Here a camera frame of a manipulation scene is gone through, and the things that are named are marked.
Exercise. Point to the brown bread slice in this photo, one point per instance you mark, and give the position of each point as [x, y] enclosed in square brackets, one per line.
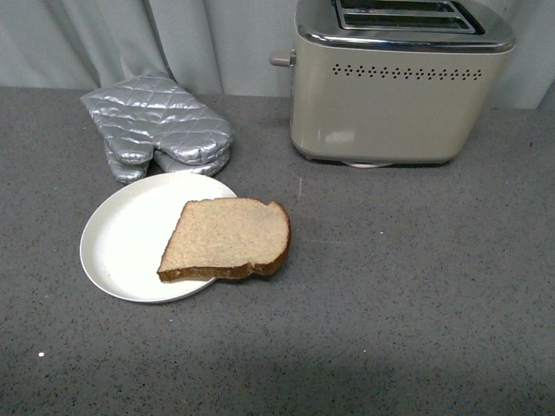
[226, 238]

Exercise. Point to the cream two-slot toaster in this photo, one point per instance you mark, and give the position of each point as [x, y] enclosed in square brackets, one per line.
[391, 82]

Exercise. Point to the silver quilted oven mitt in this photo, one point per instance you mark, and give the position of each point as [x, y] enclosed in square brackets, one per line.
[151, 118]

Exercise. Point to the white round plate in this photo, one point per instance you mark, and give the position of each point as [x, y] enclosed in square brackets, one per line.
[124, 239]

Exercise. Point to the grey curtain backdrop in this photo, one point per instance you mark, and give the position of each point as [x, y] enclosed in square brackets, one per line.
[209, 47]

